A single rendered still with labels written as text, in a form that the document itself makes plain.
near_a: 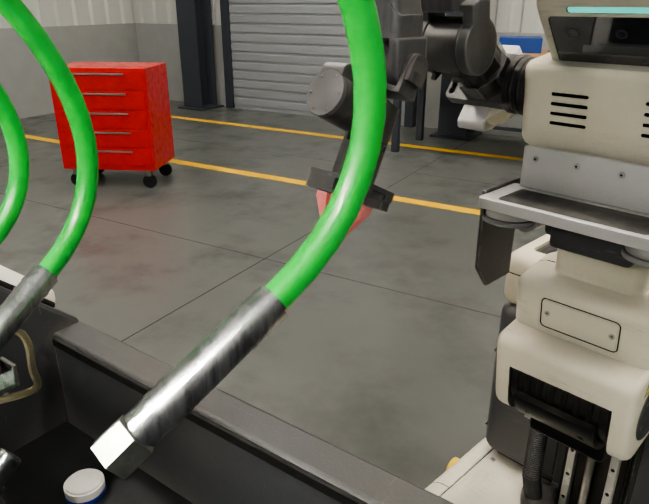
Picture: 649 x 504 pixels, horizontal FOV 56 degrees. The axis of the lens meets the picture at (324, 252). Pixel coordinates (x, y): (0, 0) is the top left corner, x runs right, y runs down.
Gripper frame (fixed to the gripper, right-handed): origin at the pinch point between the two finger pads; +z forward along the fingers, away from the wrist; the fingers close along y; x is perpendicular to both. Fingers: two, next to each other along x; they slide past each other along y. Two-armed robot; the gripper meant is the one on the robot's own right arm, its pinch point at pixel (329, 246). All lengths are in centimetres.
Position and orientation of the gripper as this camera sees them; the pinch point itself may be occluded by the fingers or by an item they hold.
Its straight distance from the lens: 79.3
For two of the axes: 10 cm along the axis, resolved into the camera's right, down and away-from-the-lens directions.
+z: -3.2, 9.4, 0.5
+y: 7.0, 2.8, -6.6
